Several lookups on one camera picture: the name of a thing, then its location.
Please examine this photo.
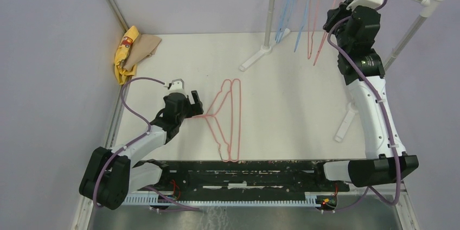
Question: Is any pink wire hanger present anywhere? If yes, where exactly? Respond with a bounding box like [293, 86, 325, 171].
[307, 0, 321, 60]
[194, 78, 242, 163]
[197, 79, 233, 162]

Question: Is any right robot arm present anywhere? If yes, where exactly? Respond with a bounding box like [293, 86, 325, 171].
[313, 0, 419, 191]

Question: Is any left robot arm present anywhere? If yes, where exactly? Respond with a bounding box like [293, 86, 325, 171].
[79, 90, 203, 210]

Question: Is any yellow patterned cloth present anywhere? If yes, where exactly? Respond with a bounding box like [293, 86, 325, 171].
[114, 26, 140, 85]

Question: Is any beige cloth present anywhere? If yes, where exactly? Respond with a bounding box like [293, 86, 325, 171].
[122, 34, 162, 71]

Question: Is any white clothes rack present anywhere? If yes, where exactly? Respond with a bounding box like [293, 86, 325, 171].
[239, 0, 448, 144]

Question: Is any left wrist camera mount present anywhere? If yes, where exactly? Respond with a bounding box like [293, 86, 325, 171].
[164, 79, 186, 95]

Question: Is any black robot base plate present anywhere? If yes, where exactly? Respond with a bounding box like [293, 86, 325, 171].
[152, 160, 350, 201]

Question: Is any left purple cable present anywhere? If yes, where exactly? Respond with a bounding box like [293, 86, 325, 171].
[92, 76, 200, 212]

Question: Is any white slotted cable duct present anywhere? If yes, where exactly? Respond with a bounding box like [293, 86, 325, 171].
[122, 191, 323, 208]

